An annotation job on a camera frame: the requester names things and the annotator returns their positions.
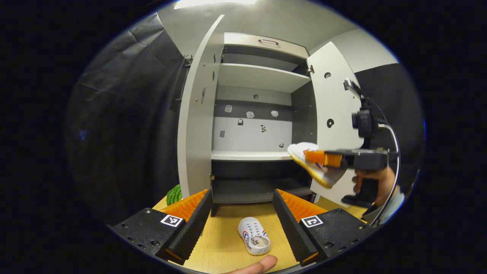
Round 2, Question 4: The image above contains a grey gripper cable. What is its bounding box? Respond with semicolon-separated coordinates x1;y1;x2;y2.
375;123;401;227

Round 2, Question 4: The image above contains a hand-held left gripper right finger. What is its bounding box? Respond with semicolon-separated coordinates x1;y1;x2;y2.
272;188;375;267

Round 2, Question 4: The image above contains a white striped shoe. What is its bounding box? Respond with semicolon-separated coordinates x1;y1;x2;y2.
238;217;271;256
287;142;347;190

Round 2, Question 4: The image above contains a green ribbed object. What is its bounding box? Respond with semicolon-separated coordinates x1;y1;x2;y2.
166;184;183;207

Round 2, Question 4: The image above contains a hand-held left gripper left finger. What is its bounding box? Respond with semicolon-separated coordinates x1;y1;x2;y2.
108;188;213;266

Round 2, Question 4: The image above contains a white grey shoe cabinet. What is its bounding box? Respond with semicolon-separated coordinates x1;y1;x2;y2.
210;32;318;217

